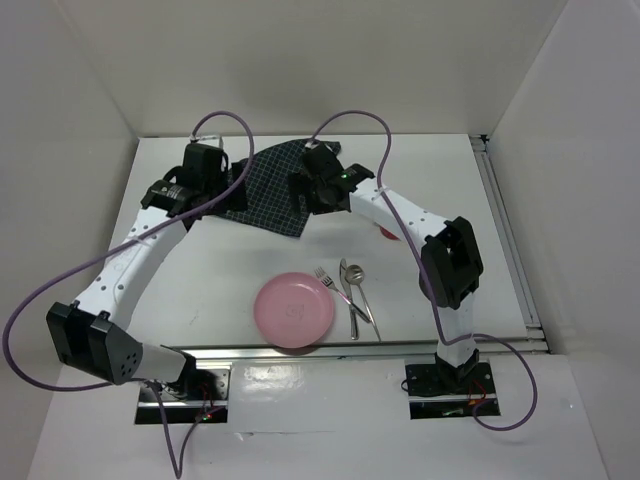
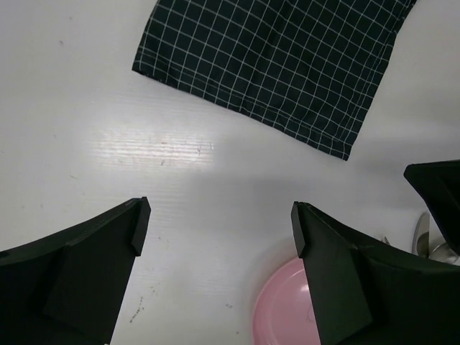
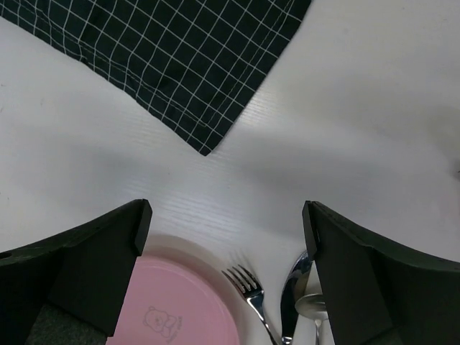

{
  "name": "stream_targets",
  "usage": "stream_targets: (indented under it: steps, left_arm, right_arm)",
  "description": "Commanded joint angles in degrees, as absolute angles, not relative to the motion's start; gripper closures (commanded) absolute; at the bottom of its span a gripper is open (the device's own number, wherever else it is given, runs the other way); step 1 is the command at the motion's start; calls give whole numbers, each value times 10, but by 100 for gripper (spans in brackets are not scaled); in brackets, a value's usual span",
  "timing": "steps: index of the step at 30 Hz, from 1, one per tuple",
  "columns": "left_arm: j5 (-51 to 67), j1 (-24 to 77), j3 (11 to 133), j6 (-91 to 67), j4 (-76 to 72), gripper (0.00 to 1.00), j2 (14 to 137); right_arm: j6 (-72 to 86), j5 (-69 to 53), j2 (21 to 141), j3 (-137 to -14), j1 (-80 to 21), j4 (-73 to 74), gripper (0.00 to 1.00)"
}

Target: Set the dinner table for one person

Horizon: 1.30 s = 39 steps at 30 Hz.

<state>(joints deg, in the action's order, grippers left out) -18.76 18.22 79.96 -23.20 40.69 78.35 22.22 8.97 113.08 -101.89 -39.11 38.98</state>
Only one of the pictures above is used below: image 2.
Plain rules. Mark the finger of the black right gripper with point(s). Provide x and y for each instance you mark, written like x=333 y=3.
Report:
x=437 y=183

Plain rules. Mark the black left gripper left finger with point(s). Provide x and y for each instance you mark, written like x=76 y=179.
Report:
x=68 y=287

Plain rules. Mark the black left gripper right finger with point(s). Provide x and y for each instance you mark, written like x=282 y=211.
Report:
x=364 y=291

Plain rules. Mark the dark checked cloth napkin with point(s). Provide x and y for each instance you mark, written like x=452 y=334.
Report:
x=309 y=69

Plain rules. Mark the silver knife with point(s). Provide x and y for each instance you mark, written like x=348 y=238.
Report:
x=420 y=245

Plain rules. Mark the pink plate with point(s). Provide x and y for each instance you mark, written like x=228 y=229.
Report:
x=283 y=312

